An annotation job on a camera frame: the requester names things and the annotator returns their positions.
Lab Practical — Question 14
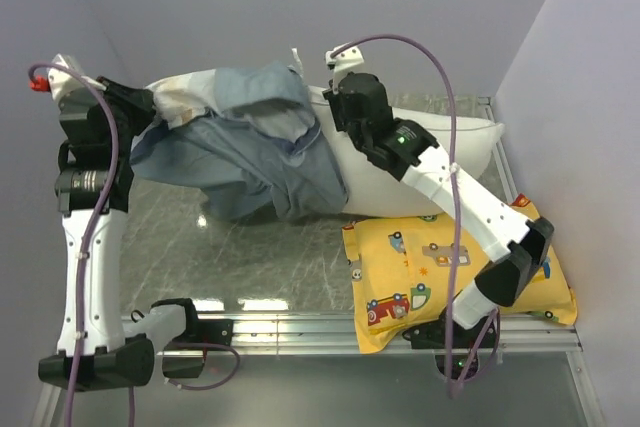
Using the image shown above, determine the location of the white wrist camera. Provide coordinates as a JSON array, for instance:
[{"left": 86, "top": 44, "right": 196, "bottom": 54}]
[
  {"left": 29, "top": 68, "right": 82, "bottom": 102},
  {"left": 325, "top": 47, "right": 364, "bottom": 86}
]

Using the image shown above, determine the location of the white pillow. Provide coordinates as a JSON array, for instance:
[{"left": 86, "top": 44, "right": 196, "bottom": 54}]
[{"left": 309, "top": 86, "right": 505, "bottom": 218}]

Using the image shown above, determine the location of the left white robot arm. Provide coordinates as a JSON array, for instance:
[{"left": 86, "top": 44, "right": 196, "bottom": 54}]
[{"left": 33, "top": 72, "right": 202, "bottom": 392}]

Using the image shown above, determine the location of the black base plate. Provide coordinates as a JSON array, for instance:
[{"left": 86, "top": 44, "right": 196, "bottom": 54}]
[
  {"left": 167, "top": 318, "right": 234, "bottom": 350},
  {"left": 402, "top": 317, "right": 497, "bottom": 350}
]

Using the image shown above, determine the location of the aluminium right side rail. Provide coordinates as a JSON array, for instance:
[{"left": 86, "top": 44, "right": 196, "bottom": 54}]
[{"left": 477, "top": 97, "right": 519, "bottom": 203}]

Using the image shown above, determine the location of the aluminium front rail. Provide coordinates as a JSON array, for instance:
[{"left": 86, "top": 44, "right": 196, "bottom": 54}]
[{"left": 119, "top": 312, "right": 584, "bottom": 357}]

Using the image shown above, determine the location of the black box under left base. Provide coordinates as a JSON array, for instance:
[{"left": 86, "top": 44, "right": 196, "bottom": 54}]
[{"left": 162, "top": 355, "right": 205, "bottom": 380}]

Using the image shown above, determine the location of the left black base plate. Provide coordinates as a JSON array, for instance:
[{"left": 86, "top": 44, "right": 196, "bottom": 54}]
[{"left": 167, "top": 318, "right": 234, "bottom": 350}]

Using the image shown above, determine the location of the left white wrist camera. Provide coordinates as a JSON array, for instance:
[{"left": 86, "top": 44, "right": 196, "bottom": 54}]
[{"left": 29, "top": 68, "right": 82, "bottom": 102}]

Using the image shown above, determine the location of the yellow cartoon vehicle pillow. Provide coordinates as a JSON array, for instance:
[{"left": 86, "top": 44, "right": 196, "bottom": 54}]
[{"left": 342, "top": 214, "right": 578, "bottom": 354}]

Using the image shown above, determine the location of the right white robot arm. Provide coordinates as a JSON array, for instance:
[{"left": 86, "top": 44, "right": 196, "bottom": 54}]
[{"left": 323, "top": 73, "right": 554, "bottom": 347}]

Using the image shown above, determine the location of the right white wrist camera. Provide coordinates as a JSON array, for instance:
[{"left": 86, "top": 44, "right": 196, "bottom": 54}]
[{"left": 325, "top": 47, "right": 364, "bottom": 86}]

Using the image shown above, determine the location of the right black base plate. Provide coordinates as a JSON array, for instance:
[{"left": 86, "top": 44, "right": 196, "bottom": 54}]
[{"left": 402, "top": 317, "right": 497, "bottom": 350}]

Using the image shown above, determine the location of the blue plaid pillowcase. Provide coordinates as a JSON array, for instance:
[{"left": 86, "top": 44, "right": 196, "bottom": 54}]
[{"left": 51, "top": 48, "right": 350, "bottom": 223}]

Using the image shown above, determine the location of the aluminium rail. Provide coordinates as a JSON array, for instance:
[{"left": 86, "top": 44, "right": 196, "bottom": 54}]
[
  {"left": 119, "top": 312, "right": 584, "bottom": 357},
  {"left": 477, "top": 97, "right": 519, "bottom": 203}
]

